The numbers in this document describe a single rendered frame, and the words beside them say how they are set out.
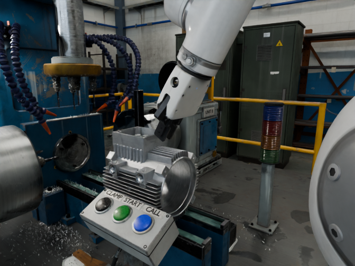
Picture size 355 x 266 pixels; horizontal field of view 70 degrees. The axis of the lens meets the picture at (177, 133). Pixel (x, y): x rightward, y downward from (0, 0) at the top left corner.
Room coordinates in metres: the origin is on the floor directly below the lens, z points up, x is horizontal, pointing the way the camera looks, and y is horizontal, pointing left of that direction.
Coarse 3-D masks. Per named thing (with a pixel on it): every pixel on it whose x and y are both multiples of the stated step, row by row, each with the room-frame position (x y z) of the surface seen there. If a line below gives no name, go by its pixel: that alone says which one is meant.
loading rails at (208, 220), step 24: (72, 192) 0.80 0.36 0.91; (96, 192) 0.78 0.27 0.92; (72, 216) 0.79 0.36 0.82; (192, 216) 0.63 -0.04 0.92; (216, 216) 0.62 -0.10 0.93; (96, 240) 0.67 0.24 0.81; (192, 240) 0.51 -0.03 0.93; (216, 240) 0.58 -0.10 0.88; (168, 264) 0.55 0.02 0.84; (192, 264) 0.50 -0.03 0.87; (216, 264) 0.58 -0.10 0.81
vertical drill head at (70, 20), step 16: (64, 0) 0.84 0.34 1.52; (80, 0) 0.87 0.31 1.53; (64, 16) 0.84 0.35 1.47; (80, 16) 0.87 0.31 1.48; (64, 32) 0.84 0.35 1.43; (80, 32) 0.86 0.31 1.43; (64, 48) 0.84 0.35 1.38; (80, 48) 0.86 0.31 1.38; (48, 64) 0.80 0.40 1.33; (64, 64) 0.79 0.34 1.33; (80, 64) 0.81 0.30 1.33; (96, 64) 0.86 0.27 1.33; (80, 80) 0.94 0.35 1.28; (96, 80) 0.88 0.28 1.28
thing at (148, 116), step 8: (120, 112) 1.07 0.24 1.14; (128, 112) 1.03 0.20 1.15; (144, 112) 1.01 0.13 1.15; (152, 112) 1.04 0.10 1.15; (120, 120) 1.06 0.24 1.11; (128, 120) 1.03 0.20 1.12; (144, 120) 0.98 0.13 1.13; (152, 120) 0.99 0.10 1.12; (120, 128) 1.06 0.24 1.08; (152, 128) 0.97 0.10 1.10; (176, 128) 1.08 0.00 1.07; (176, 136) 1.07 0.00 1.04; (168, 144) 1.02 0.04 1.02; (176, 144) 1.08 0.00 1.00
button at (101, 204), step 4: (100, 200) 0.43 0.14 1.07; (104, 200) 0.43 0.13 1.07; (108, 200) 0.42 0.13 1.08; (96, 204) 0.42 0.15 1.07; (100, 204) 0.42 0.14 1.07; (104, 204) 0.42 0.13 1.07; (108, 204) 0.42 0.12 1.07; (96, 208) 0.41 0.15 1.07; (100, 208) 0.41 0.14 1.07; (104, 208) 0.41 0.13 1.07
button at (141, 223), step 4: (140, 216) 0.37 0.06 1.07; (144, 216) 0.37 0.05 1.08; (148, 216) 0.37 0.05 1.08; (136, 220) 0.37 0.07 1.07; (140, 220) 0.36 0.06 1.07; (144, 220) 0.36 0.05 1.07; (148, 220) 0.36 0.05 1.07; (136, 224) 0.36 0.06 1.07; (140, 224) 0.36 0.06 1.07; (144, 224) 0.35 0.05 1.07; (148, 224) 0.35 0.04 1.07; (136, 228) 0.35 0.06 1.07; (140, 228) 0.35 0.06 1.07; (144, 228) 0.35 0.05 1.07
